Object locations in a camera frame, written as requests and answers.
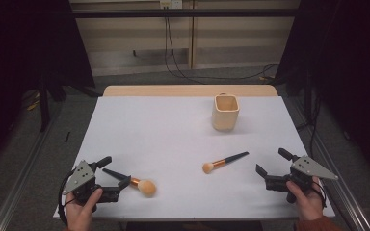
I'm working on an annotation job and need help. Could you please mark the black wall cables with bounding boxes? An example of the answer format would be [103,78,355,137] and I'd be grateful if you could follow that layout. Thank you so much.
[163,7,281,85]

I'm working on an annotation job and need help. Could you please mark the wooden wall post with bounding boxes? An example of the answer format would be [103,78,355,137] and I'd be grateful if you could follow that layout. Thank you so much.
[187,0,197,70]

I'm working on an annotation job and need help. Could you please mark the black metal stand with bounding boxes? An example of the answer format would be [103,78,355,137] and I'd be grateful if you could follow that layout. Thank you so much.
[38,75,52,133]

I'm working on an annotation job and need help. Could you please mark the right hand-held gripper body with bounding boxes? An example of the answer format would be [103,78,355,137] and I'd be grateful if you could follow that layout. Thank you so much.
[264,155,339,204]

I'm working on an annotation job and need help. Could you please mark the black horizontal bar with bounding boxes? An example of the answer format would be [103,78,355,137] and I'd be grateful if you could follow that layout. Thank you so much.
[71,8,301,19]

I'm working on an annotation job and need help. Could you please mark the beige square cup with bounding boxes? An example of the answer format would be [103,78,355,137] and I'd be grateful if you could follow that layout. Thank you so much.
[211,92,241,132]

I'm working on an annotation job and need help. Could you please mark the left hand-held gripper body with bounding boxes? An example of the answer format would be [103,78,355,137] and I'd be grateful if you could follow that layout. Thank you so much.
[62,159,120,205]

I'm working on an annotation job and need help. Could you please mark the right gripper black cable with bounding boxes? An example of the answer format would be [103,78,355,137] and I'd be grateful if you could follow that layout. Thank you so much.
[311,180,328,210]

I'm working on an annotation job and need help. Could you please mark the small-headed makeup brush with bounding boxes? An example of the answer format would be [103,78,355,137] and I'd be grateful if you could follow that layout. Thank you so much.
[201,151,250,175]

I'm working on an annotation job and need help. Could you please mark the person's right hand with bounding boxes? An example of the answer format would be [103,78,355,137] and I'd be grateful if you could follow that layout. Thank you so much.
[285,176,326,222]

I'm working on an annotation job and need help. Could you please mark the black curtain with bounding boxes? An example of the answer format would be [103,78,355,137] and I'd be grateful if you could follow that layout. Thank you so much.
[0,0,96,181]
[273,0,370,186]

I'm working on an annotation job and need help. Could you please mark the white wall socket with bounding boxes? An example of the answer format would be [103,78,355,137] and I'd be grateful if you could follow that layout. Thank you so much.
[159,0,184,10]

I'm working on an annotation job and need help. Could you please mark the aluminium rail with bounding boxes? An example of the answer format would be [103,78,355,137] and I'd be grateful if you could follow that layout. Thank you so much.
[0,126,64,231]
[287,95,370,231]

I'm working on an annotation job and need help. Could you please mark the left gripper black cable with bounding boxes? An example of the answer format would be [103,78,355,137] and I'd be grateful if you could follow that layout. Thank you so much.
[57,168,78,226]

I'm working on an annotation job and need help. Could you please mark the white table mat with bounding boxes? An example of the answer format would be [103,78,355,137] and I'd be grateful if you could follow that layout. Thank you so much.
[52,95,336,222]

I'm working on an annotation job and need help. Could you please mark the wooden table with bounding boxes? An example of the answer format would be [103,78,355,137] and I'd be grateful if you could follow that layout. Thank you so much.
[102,84,279,98]

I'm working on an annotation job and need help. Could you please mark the person's left hand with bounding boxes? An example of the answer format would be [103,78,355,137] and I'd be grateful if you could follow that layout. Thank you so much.
[65,187,104,231]

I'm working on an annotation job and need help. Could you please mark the large-headed makeup brush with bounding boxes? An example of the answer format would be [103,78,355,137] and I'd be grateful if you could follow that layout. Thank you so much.
[101,167,158,197]

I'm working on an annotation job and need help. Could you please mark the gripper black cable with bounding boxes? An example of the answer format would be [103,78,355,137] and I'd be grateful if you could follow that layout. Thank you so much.
[311,180,328,210]
[57,168,78,226]

